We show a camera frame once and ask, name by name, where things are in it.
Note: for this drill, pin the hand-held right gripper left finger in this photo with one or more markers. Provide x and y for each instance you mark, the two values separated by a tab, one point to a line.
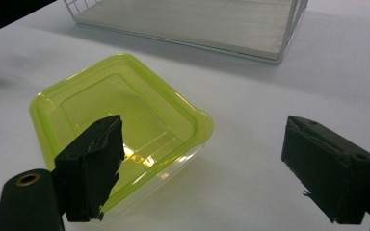
88	166

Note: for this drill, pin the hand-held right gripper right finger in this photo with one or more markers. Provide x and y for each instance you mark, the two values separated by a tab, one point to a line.
329	171

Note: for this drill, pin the green lidded clear plastic container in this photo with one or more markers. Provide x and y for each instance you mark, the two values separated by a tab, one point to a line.
122	125

